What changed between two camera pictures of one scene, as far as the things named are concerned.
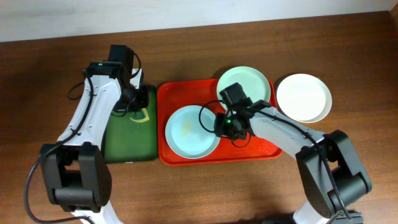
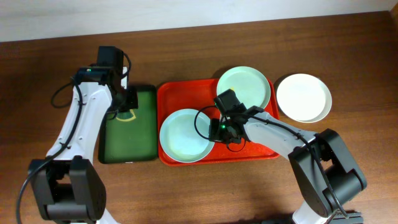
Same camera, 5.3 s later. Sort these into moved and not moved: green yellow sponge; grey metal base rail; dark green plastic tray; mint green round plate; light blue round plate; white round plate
Moved: light blue round plate; green yellow sponge
Not moved: mint green round plate; white round plate; grey metal base rail; dark green plastic tray
